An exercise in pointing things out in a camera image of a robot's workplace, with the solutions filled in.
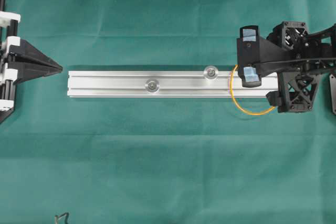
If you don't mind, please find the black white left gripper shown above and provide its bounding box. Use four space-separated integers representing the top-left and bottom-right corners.
1 11 62 111

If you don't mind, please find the silver shaft pulley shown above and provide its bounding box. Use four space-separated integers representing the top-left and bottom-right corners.
144 79 160 95
203 66 218 80

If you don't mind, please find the aluminium extrusion rail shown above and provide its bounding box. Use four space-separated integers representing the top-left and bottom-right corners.
67 70 278 98

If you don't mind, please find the yellow orange rubber band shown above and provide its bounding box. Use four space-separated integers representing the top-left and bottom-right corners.
229 65 276 116

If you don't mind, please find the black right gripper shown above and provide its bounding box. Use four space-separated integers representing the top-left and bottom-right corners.
266 21 315 113

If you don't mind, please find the green table cloth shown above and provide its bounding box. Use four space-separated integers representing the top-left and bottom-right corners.
1 0 335 223

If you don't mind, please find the thin wire at bottom edge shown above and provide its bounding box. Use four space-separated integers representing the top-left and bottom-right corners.
54 212 70 224

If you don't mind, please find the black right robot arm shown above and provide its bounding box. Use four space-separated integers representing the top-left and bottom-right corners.
250 22 335 113

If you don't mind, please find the silver shaft pulley near left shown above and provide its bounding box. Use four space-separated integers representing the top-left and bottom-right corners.
144 79 160 95

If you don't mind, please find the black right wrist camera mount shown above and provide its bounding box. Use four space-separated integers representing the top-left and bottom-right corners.
237 25 290 88

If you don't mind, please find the silver shaft pulley near right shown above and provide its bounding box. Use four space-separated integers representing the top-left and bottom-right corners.
203 66 218 80

